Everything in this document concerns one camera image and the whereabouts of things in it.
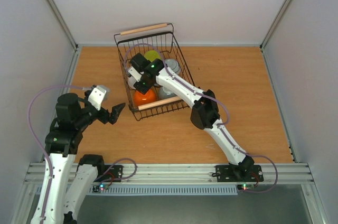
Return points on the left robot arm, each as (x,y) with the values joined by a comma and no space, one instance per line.
(60,202)

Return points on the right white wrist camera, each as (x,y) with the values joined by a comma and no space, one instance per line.
(135,74)

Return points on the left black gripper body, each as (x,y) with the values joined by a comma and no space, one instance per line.
(84,119)

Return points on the blue slotted cable duct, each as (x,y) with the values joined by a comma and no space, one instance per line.
(120,190)

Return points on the blue floral porcelain bowl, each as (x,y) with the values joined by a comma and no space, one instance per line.
(173,65)

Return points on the black wire dish rack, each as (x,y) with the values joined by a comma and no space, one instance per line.
(162,38)

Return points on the aluminium mounting rail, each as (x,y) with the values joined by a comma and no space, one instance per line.
(288,173)

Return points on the green bowl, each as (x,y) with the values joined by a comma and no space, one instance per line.
(152,55)

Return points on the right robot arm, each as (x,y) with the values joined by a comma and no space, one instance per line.
(204,108)

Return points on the orange bowl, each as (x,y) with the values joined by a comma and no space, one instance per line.
(142,99)

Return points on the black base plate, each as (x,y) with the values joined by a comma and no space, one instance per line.
(226,173)
(114,174)

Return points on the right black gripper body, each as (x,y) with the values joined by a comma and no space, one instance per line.
(143,84)

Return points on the grey scale pattern bowl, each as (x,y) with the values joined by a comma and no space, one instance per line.
(165,93)

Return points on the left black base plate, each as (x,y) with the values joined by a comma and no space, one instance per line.
(114,174)

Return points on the plain white bowl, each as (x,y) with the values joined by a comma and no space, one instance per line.
(131,82)

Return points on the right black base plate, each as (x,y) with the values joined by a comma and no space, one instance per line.
(226,173)

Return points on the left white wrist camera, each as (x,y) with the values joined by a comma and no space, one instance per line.
(98,95)

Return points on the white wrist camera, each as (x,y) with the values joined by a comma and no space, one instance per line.
(135,74)
(98,95)

